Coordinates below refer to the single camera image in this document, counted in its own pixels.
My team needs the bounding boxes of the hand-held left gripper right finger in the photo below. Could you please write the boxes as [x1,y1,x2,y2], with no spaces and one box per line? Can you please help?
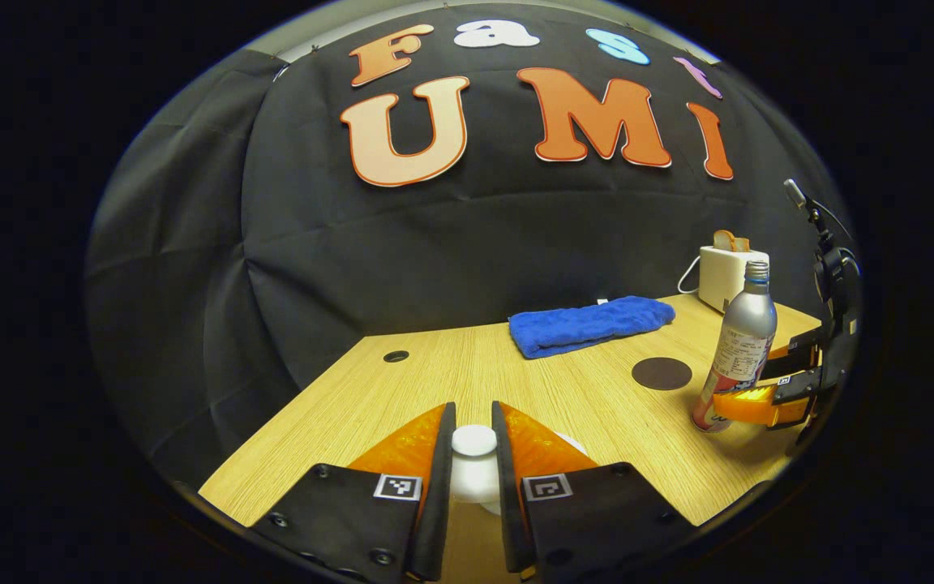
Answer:
[491,400,699,583]

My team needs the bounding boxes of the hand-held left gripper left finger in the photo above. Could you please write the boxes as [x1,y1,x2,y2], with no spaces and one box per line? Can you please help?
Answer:
[252,401,457,583]

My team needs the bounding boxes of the silver water bottle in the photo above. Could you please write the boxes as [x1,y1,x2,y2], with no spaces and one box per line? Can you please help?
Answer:
[692,260,778,433]

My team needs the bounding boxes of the white teacup lid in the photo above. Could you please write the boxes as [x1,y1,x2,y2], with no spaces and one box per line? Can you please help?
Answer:
[449,424,502,516]

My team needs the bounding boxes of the dark round coaster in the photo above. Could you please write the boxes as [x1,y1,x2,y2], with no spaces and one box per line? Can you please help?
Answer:
[632,357,693,392]

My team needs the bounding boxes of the white toaster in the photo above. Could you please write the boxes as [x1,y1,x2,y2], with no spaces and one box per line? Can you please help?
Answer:
[698,246,770,314]

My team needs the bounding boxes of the blue towel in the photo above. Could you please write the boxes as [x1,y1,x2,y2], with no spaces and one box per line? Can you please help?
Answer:
[508,295,676,360]

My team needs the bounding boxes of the black backdrop cloth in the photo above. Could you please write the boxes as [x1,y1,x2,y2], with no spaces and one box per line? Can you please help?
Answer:
[84,4,853,487]

